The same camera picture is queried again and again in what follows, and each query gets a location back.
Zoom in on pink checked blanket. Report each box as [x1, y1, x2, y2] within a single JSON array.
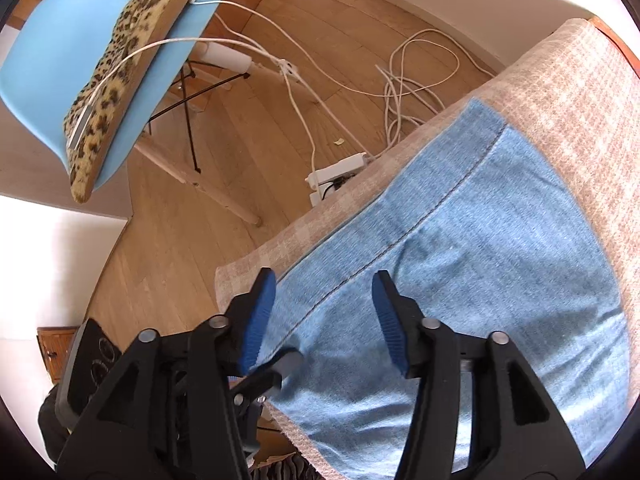
[[215, 17, 640, 480]]

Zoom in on orange mattress sheet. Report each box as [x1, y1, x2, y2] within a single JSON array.
[[590, 16, 640, 67]]

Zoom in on white power cable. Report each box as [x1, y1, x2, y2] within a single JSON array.
[[277, 57, 321, 177]]

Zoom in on leopard print cushion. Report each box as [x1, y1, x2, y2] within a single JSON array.
[[62, 0, 211, 204]]

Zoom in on white cylinder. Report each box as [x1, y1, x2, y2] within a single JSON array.
[[200, 41, 252, 75]]

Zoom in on white power strip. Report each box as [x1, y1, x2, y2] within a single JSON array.
[[306, 153, 372, 207]]

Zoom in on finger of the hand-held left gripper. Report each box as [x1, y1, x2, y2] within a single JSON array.
[[231, 376, 284, 412], [249, 349, 305, 382]]

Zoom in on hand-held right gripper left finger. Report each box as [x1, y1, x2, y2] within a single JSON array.
[[55, 267, 277, 480]]

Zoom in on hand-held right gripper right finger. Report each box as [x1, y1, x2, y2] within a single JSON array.
[[372, 270, 587, 480]]

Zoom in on zebra print cloth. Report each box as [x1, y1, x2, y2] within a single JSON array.
[[248, 452, 321, 480]]

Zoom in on light blue chair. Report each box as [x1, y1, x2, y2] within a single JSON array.
[[0, 0, 264, 228]]

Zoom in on white charging cable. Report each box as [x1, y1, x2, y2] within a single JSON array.
[[87, 35, 288, 106]]

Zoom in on coiled white cable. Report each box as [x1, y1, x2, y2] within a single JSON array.
[[375, 29, 497, 147]]

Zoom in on light blue denim pants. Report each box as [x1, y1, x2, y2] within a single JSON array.
[[227, 97, 632, 471]]

